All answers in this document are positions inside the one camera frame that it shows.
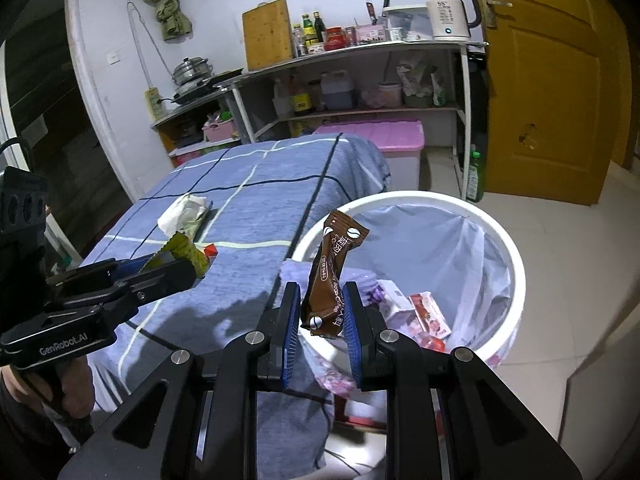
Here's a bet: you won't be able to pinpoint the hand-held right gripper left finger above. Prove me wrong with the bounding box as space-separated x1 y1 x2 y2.
72 280 303 480

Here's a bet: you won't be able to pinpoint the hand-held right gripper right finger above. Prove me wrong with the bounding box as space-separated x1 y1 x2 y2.
342 281 583 480

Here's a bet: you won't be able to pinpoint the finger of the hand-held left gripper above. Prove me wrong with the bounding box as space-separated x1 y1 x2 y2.
47 255 166 301
107 257 198 311

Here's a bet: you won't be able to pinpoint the yellow snack wrapper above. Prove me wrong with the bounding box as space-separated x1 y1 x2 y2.
145 230 218 278

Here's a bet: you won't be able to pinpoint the brown coffee wrapper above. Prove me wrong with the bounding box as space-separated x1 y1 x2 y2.
300 210 371 338

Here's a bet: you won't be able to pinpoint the strawberry milk carton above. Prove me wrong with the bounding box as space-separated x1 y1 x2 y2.
407 291 453 341

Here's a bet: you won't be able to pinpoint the white lined trash bin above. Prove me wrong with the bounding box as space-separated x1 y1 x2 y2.
300 202 516 411

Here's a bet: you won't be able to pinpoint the person's left hand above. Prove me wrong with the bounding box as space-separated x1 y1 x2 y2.
0 352 96 423

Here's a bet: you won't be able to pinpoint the crumpled white tissue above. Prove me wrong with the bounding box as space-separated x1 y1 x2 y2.
157 193 211 236

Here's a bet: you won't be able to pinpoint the pink basket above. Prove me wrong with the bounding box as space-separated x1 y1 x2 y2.
202 119 238 143

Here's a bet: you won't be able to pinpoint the low wooden side shelf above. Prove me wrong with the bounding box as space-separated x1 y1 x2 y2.
150 92 241 168

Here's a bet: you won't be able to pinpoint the yellowed power strip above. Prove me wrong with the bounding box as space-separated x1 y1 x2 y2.
144 87 163 122

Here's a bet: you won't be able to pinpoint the black induction cooker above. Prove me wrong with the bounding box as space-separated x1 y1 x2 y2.
170 69 246 106

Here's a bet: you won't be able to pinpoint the green glass bottle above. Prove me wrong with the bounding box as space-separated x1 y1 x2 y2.
465 145 487 203

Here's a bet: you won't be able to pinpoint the pink lidded storage box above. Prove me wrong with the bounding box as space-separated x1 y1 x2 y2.
312 119 425 193

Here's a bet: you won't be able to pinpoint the steel pot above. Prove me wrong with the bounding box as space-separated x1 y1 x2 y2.
171 56 215 86

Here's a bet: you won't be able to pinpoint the white plastic bottle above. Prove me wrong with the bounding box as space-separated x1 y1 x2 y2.
273 80 293 118

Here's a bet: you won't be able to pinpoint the yellow label oil bottle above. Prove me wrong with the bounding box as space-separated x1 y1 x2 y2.
292 77 313 113

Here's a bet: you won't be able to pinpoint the large oil jug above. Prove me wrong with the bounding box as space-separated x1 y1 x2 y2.
320 72 357 111

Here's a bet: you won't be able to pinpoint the crumpled plastic bags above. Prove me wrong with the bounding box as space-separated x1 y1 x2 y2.
397 62 448 108

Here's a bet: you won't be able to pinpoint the wooden cutting board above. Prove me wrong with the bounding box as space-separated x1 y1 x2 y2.
242 0 294 72

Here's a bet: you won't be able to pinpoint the hanging green cloth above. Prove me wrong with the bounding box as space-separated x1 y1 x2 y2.
132 0 193 41

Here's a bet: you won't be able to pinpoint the white metal shelf unit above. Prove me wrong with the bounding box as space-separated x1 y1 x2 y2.
215 40 488 203

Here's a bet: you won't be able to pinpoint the clear storage container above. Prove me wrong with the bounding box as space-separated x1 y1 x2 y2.
387 5 431 41

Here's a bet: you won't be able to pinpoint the yellow wooden door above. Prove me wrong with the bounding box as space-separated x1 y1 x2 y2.
465 0 631 206

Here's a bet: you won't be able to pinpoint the white electric kettle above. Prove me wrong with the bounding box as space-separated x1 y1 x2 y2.
420 0 482 42

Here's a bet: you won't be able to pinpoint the white wall cable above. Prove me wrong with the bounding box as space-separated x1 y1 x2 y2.
127 2 166 91

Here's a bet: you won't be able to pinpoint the metal door handle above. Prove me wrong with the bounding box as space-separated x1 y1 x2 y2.
479 0 513 28

